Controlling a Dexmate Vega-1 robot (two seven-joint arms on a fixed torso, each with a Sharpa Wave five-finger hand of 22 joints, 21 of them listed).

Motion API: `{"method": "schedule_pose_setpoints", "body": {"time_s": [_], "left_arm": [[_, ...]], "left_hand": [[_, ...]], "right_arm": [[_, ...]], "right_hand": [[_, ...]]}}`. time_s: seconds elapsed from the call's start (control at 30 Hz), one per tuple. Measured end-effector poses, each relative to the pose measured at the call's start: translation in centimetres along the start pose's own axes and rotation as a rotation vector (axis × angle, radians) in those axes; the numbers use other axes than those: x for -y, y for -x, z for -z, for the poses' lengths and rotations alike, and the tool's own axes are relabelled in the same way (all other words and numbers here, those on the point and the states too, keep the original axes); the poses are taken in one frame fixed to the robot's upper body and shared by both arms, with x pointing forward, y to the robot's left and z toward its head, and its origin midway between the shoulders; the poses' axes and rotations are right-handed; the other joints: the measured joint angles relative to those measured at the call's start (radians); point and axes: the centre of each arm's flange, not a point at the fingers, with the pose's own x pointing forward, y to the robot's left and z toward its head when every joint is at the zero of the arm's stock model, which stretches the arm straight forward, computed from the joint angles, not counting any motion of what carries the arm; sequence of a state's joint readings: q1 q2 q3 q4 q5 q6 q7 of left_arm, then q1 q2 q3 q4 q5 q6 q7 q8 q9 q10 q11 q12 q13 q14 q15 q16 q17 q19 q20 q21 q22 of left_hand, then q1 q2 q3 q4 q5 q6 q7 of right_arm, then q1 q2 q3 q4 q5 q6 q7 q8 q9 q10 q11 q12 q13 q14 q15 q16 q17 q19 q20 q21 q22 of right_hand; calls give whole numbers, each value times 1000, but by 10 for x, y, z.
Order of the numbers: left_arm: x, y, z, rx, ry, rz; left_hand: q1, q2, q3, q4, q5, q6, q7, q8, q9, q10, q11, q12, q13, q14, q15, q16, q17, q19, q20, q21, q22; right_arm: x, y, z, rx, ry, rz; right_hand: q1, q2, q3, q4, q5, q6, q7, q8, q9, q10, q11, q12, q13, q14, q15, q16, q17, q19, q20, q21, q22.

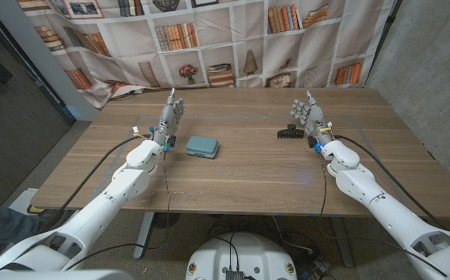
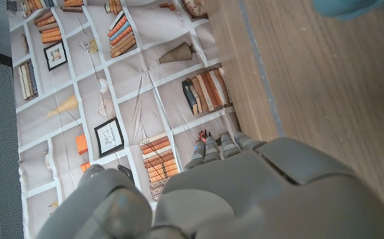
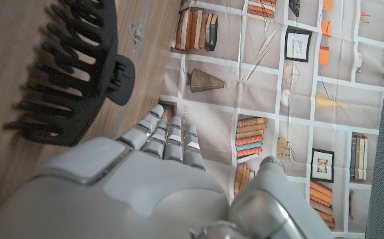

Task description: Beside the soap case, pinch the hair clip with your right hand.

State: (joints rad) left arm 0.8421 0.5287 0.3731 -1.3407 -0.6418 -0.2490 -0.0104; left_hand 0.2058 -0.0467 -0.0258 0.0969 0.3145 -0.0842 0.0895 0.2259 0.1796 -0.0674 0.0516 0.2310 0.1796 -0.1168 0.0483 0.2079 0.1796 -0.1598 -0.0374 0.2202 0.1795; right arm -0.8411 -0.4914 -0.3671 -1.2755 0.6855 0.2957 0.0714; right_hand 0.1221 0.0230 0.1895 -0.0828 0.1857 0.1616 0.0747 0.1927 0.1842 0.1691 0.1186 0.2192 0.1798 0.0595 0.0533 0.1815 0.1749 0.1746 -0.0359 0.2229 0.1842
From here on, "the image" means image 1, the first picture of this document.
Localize white table leg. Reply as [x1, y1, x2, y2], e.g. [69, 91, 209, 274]
[133, 212, 155, 260]

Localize person leg in jeans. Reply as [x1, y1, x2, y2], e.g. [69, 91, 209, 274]
[0, 194, 41, 262]

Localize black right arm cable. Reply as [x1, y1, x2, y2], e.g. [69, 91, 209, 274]
[333, 134, 445, 229]

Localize black backdrop stand pole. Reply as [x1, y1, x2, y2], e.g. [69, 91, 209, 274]
[364, 0, 403, 81]

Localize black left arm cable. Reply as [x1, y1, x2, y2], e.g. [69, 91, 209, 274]
[57, 134, 152, 219]

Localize teal soap case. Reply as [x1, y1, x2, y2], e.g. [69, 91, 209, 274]
[185, 135, 220, 159]

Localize printed bookshelf backdrop cloth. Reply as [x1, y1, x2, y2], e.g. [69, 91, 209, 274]
[16, 0, 397, 110]

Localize black hair claw clip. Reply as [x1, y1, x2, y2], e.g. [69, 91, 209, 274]
[277, 123, 305, 140]

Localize white robot torso base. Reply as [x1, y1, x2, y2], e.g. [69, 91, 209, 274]
[184, 232, 298, 280]

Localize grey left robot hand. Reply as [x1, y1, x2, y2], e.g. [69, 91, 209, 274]
[152, 87, 185, 152]

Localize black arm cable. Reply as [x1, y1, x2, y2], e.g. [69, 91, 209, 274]
[57, 134, 152, 219]
[333, 134, 445, 229]

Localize grey table leg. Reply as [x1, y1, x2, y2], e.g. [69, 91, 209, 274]
[330, 216, 356, 268]

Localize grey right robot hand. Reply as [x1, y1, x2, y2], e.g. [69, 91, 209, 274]
[290, 90, 335, 153]

